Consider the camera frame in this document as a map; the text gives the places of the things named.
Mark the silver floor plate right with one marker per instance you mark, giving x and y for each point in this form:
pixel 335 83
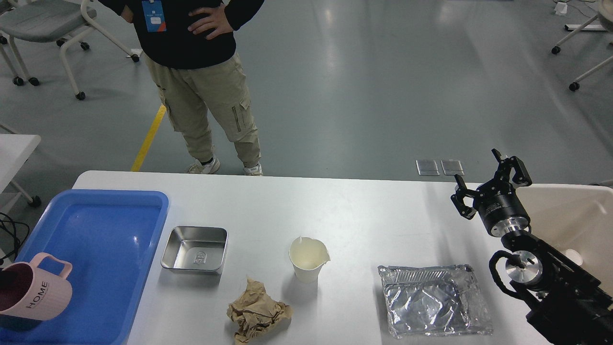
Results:
pixel 452 167

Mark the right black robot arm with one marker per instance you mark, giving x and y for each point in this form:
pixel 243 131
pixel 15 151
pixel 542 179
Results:
pixel 567 305

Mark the square stainless steel dish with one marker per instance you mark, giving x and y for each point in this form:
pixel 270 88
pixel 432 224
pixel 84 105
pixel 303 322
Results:
pixel 195 249

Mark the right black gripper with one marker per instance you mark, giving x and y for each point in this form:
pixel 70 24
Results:
pixel 498 206

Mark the white plastic bin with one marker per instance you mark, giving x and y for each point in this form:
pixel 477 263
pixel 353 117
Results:
pixel 577 217

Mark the silver floor plate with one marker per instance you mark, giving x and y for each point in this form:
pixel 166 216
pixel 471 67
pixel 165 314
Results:
pixel 452 167
pixel 427 167

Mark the blue plastic tray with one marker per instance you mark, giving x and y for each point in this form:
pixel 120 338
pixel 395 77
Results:
pixel 110 238

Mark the dark teal HOME mug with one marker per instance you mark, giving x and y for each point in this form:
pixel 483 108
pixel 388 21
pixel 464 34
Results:
pixel 18 324

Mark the grey office chair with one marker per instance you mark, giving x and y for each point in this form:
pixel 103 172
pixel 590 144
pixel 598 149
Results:
pixel 55 20

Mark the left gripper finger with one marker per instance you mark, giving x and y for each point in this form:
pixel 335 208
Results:
pixel 7 278

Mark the person in black sweater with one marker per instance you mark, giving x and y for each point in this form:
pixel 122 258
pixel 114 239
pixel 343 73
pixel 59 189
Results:
pixel 196 77

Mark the aluminium foil container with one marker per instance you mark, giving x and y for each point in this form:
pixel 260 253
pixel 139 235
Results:
pixel 434 301

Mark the white paper cup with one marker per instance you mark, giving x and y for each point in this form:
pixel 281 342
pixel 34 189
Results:
pixel 308 256

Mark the blue ID badge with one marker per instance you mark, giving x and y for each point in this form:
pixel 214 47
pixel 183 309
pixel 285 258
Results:
pixel 154 16

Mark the silver floor plate left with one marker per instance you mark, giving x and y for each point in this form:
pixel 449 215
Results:
pixel 427 167

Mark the person's right hand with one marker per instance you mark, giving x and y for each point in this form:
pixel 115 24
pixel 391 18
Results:
pixel 127 14

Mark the crumpled brown paper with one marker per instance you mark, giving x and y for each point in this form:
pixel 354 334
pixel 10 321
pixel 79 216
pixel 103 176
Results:
pixel 256 313

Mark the white side table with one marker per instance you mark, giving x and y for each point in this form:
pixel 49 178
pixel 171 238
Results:
pixel 14 151

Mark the person's left hand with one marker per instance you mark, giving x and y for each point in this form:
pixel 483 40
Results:
pixel 215 20

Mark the pink HOME mug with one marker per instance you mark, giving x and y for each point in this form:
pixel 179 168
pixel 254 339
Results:
pixel 37 294

